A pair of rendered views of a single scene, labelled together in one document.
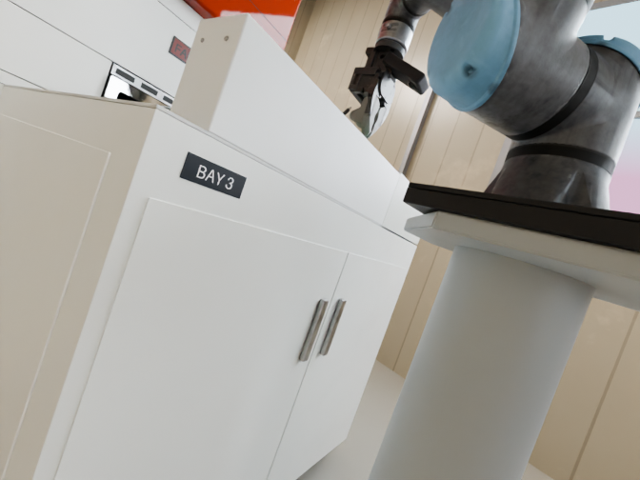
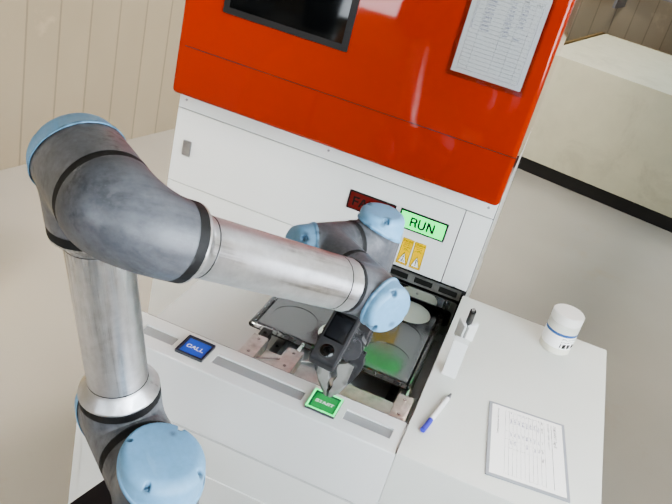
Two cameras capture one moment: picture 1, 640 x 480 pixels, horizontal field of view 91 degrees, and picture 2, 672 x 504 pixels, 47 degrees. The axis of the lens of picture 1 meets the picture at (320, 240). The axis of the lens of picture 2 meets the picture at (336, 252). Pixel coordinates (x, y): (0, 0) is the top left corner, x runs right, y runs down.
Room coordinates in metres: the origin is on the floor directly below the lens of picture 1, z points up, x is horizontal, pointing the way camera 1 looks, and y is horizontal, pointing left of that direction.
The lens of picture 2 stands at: (0.29, -1.02, 1.82)
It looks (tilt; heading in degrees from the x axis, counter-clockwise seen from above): 27 degrees down; 69
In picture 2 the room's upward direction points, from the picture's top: 15 degrees clockwise
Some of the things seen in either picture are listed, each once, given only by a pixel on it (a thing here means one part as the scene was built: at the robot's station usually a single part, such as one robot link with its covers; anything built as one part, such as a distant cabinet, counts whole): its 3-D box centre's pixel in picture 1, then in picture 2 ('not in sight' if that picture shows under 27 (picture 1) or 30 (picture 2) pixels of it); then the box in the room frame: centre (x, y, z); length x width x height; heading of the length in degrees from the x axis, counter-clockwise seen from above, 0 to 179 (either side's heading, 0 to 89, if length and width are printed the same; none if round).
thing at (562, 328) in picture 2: not in sight; (561, 329); (1.31, 0.20, 1.01); 0.07 x 0.07 x 0.10
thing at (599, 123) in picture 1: (570, 110); (156, 483); (0.42, -0.25, 1.01); 0.13 x 0.12 x 0.14; 109
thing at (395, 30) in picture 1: (392, 41); not in sight; (0.73, 0.00, 1.21); 0.08 x 0.08 x 0.05
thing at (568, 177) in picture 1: (543, 198); not in sight; (0.42, -0.26, 0.89); 0.15 x 0.15 x 0.10
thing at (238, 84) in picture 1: (321, 157); (253, 407); (0.62, 0.05, 0.89); 0.55 x 0.09 x 0.14; 147
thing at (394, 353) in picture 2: not in sight; (355, 316); (0.90, 0.37, 0.90); 0.34 x 0.34 x 0.01; 57
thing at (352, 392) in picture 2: not in sight; (319, 390); (0.77, 0.13, 0.87); 0.36 x 0.08 x 0.03; 147
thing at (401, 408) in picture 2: not in sight; (400, 411); (0.91, 0.04, 0.89); 0.08 x 0.03 x 0.03; 57
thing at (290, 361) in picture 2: not in sight; (287, 364); (0.70, 0.18, 0.89); 0.08 x 0.03 x 0.03; 57
